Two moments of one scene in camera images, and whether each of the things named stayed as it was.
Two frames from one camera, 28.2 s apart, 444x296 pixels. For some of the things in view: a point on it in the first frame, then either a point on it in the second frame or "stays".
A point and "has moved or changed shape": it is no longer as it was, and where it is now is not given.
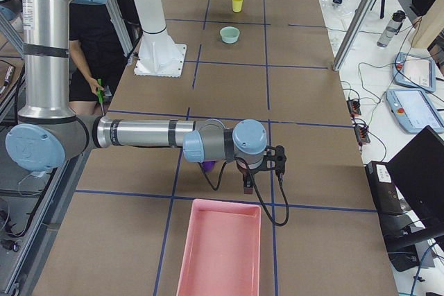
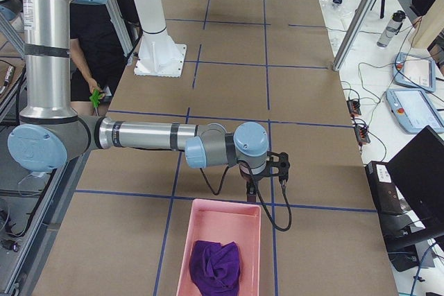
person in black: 98,50 stays
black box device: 387,199 stays
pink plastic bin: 221,254 stays
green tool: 100,91 → 95,98
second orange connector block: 361,135 stays
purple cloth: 208,166 has moved or changed shape
